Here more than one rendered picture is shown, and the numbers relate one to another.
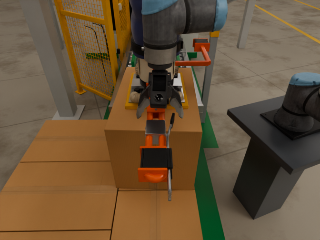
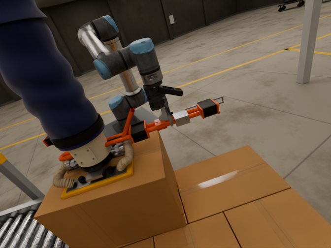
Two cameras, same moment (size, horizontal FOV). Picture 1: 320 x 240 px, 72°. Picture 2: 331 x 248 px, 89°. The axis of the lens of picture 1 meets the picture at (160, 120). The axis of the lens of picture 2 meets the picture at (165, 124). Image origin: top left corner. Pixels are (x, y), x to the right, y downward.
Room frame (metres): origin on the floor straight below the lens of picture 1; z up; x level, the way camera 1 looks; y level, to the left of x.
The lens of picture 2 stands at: (0.60, 0.73, 1.48)
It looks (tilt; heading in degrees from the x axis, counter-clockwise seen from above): 30 degrees down; 271
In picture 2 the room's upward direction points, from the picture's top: 19 degrees counter-clockwise
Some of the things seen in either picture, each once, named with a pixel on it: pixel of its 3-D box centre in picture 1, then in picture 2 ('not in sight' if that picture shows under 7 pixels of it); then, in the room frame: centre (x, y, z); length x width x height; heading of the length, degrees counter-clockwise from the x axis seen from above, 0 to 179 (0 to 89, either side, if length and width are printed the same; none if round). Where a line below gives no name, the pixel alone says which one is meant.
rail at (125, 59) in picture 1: (128, 57); not in sight; (2.51, 0.38, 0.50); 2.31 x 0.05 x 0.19; 1
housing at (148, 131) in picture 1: (155, 131); (181, 118); (0.53, 0.01, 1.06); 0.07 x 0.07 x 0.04; 0
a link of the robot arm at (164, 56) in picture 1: (158, 52); (152, 77); (0.60, 0.00, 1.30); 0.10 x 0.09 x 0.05; 90
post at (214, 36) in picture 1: (207, 81); (37, 196); (1.93, -0.46, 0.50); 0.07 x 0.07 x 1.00; 1
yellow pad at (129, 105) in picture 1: (138, 86); (97, 176); (0.99, 0.11, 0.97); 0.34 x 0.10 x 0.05; 0
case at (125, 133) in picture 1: (156, 122); (121, 188); (0.98, 0.02, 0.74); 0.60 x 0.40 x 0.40; 178
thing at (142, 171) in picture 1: (153, 163); (207, 108); (0.39, 0.02, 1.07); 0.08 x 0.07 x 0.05; 0
